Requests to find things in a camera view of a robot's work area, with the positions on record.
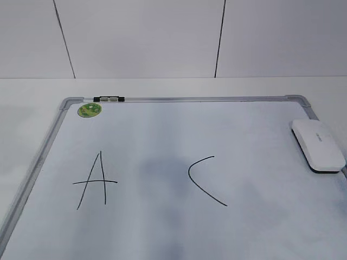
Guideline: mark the white whiteboard eraser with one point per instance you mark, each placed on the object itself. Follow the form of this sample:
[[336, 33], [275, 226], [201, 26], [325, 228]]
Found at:
[[322, 153]]

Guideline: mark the round green magnet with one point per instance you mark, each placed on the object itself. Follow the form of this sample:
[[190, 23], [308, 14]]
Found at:
[[89, 110]]

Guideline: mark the white whiteboard with grey frame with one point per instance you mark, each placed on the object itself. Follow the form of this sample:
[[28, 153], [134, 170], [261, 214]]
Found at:
[[184, 178]]

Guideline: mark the black hanging clip on frame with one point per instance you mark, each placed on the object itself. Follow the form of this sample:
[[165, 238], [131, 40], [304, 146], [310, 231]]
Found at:
[[108, 99]]

